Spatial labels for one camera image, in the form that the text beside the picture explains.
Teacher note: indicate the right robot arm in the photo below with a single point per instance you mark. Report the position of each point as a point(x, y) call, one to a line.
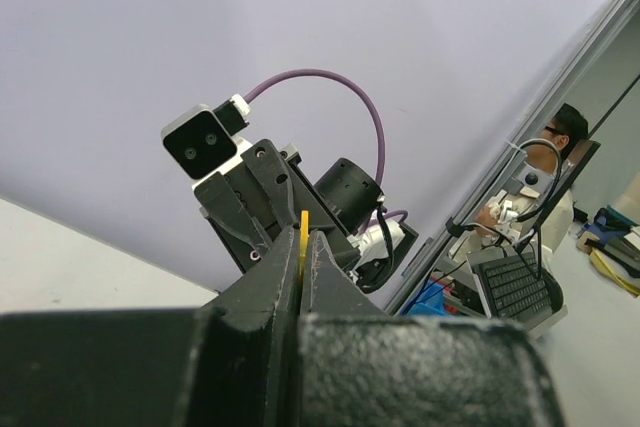
point(383, 238)

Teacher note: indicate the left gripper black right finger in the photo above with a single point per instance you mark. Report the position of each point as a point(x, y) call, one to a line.
point(361, 367)

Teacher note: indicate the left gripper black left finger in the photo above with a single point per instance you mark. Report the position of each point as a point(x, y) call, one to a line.
point(230, 362)

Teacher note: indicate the black keyboard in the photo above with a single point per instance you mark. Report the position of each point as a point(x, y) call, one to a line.
point(509, 289)

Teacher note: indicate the person in white shirt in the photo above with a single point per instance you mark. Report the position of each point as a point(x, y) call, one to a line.
point(565, 130)

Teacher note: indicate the yellow key tag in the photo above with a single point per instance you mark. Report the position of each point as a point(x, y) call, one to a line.
point(304, 234)

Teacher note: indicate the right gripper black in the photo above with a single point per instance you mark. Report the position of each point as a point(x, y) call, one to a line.
point(250, 205)

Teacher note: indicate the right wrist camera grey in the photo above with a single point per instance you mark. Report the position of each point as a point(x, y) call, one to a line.
point(198, 142)

